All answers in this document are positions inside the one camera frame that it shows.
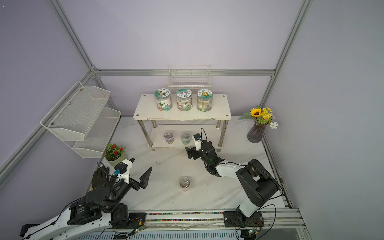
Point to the white two-tier shelf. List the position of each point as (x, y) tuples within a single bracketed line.
[(155, 123)]

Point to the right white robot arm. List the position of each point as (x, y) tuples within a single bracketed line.
[(257, 183)]

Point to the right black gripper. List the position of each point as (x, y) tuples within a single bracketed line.
[(195, 152)]

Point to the seed jar purple flower lid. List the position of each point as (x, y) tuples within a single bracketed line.
[(184, 99)]

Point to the seed jar sunflower lid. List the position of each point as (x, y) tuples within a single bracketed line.
[(205, 100)]

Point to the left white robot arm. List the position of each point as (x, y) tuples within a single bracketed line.
[(77, 219)]

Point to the sunflower bouquet in dark vase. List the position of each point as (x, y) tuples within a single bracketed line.
[(262, 118)]

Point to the black rubber glove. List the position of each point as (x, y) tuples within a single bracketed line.
[(102, 178)]

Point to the seed jar green plant lid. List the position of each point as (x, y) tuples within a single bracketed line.
[(163, 99)]

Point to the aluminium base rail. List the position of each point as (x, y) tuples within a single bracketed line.
[(267, 224)]

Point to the small clear jar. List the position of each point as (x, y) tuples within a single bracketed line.
[(186, 138), (169, 137), (185, 183)]

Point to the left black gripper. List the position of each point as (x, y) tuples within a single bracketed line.
[(144, 180)]

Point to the small red flower pot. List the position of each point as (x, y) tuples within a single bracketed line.
[(115, 154)]

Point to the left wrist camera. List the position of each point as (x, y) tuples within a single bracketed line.
[(122, 170)]

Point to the white wire basket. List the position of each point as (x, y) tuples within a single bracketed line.
[(192, 77)]

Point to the white mesh wall rack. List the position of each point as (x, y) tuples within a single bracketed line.
[(83, 121)]

